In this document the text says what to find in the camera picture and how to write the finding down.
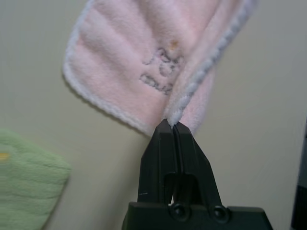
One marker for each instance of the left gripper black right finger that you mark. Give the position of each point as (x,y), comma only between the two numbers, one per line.
(196,165)

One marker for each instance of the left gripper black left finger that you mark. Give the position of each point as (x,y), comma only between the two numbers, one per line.
(153,163)

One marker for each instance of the green folded towel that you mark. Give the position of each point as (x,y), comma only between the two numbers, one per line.
(26,177)

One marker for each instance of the pink towel with white trim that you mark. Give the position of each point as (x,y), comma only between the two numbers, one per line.
(115,60)

